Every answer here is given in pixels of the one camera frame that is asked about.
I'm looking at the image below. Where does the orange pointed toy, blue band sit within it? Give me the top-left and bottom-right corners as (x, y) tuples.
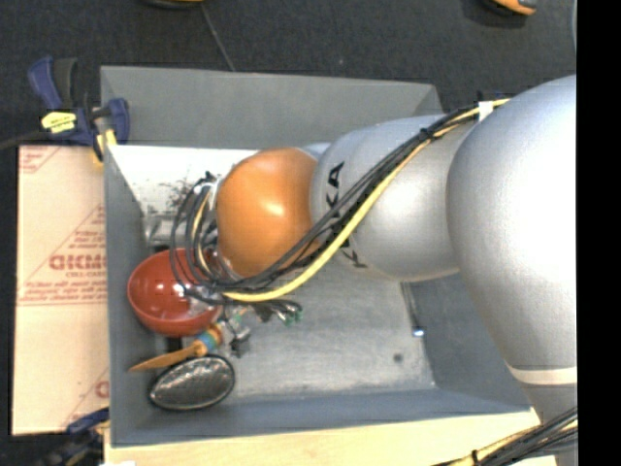
(127, 324), (225, 374)

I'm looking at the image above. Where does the black-rimmed silver oval mesh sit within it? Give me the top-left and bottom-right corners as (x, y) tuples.
(147, 353), (238, 413)

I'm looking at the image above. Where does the red bowl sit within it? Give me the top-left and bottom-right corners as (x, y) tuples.
(126, 247), (226, 339)

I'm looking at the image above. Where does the grey metal bin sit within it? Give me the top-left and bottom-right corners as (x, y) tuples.
(99, 65), (542, 449)

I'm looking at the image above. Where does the brown cardboard board, red print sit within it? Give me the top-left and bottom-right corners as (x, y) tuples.
(10, 144), (111, 437)

